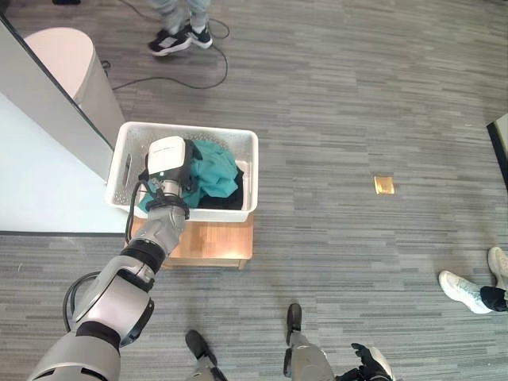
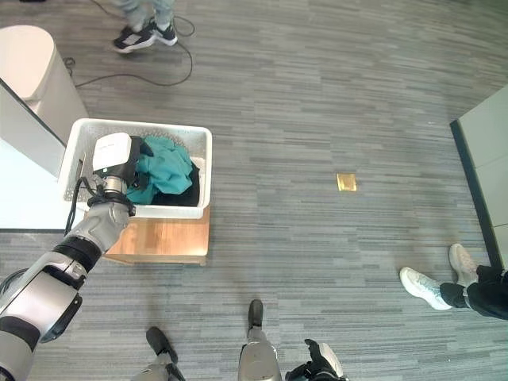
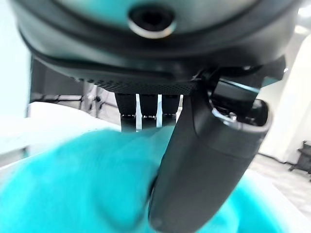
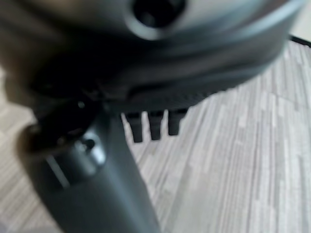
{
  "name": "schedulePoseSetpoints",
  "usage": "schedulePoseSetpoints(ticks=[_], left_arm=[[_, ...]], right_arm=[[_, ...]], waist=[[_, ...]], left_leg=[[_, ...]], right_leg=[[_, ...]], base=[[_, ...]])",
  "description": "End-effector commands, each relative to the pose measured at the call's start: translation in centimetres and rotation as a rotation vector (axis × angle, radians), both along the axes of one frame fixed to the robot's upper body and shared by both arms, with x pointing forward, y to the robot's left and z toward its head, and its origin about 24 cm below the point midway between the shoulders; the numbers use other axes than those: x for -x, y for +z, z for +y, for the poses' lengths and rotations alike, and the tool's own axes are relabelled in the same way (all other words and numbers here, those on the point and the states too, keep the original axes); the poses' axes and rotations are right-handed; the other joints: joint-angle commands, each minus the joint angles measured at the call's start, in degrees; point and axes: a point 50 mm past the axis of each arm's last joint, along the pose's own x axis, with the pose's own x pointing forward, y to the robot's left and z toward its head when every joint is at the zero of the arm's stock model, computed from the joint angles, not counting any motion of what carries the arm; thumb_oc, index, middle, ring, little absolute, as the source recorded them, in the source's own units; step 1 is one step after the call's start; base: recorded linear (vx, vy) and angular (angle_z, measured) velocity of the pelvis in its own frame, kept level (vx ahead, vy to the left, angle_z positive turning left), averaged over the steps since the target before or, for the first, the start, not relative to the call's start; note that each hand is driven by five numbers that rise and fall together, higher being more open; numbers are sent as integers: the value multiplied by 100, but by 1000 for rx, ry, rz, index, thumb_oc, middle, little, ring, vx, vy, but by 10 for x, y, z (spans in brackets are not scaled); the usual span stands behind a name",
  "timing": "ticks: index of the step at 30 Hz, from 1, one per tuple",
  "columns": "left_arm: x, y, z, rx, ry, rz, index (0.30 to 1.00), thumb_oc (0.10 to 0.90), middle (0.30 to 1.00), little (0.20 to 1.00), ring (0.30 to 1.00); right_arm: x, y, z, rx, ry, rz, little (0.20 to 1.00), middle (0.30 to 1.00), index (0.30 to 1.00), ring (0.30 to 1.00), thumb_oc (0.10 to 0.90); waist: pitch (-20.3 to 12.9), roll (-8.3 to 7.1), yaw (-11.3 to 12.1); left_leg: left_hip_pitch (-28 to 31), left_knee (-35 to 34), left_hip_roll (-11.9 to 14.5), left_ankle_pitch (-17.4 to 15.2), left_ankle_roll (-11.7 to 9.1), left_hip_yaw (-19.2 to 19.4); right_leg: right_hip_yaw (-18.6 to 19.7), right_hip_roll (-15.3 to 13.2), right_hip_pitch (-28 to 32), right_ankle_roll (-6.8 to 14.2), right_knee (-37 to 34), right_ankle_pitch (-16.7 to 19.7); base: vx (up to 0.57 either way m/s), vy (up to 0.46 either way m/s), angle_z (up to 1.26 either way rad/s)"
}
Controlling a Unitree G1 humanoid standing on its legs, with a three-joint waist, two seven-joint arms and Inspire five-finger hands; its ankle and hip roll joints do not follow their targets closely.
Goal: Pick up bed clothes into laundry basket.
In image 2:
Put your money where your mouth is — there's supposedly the silver robot left leg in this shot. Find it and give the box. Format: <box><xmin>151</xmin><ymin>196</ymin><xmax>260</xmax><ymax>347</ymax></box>
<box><xmin>129</xmin><ymin>326</ymin><xmax>187</xmax><ymax>381</ymax></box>

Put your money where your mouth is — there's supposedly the wooden stool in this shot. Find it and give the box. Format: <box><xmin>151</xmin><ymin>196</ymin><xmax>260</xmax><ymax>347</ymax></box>
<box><xmin>102</xmin><ymin>206</ymin><xmax>210</xmax><ymax>267</ymax></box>

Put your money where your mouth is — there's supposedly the white rounded bin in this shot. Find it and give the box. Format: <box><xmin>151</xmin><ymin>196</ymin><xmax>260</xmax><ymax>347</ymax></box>
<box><xmin>0</xmin><ymin>25</ymin><xmax>90</xmax><ymax>144</ymax></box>

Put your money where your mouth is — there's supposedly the silver robot leg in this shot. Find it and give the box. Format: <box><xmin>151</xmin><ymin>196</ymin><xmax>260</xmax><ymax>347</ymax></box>
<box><xmin>238</xmin><ymin>299</ymin><xmax>281</xmax><ymax>381</ymax></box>
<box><xmin>129</xmin><ymin>326</ymin><xmax>187</xmax><ymax>381</ymax></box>

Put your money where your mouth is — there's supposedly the brass floor socket plate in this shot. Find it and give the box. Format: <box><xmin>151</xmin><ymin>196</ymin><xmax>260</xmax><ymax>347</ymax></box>
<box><xmin>336</xmin><ymin>172</ymin><xmax>358</xmax><ymax>193</ymax></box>

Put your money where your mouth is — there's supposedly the black cloth garment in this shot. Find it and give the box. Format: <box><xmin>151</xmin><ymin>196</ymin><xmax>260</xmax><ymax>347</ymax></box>
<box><xmin>150</xmin><ymin>163</ymin><xmax>201</xmax><ymax>207</ymax></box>

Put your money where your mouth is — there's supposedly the silver robot right leg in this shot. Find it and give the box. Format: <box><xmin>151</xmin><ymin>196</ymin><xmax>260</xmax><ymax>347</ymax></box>
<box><xmin>238</xmin><ymin>299</ymin><xmax>281</xmax><ymax>381</ymax></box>

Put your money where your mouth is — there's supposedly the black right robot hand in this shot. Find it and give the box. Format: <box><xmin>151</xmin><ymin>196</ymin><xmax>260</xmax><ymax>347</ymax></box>
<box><xmin>303</xmin><ymin>338</ymin><xmax>344</xmax><ymax>379</ymax></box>

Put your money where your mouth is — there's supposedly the teal cloth garment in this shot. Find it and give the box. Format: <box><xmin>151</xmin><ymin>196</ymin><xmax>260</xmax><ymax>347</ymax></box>
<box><xmin>125</xmin><ymin>136</ymin><xmax>195</xmax><ymax>206</ymax></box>

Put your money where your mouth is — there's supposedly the white plastic laundry basket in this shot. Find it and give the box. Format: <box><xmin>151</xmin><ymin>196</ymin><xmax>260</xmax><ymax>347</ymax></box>
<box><xmin>58</xmin><ymin>117</ymin><xmax>213</xmax><ymax>220</ymax></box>

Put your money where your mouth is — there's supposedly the grey cabinet with black edge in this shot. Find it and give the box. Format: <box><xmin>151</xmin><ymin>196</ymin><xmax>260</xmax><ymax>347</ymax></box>
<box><xmin>449</xmin><ymin>83</ymin><xmax>508</xmax><ymax>275</ymax></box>

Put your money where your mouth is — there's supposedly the person with dark shoes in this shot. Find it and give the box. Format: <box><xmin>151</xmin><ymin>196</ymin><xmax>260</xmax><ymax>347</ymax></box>
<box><xmin>112</xmin><ymin>0</ymin><xmax>179</xmax><ymax>54</ymax></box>

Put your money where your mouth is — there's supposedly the person with white shoes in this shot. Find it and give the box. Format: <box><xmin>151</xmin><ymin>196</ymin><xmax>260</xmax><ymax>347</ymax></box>
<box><xmin>398</xmin><ymin>243</ymin><xmax>508</xmax><ymax>321</ymax></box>

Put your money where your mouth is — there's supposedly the black floor cable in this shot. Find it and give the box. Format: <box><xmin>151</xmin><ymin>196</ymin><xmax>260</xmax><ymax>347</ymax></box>
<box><xmin>63</xmin><ymin>0</ymin><xmax>196</xmax><ymax>89</ymax></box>

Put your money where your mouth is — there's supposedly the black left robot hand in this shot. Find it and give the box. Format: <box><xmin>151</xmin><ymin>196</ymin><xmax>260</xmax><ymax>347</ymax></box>
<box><xmin>91</xmin><ymin>132</ymin><xmax>155</xmax><ymax>191</ymax></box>

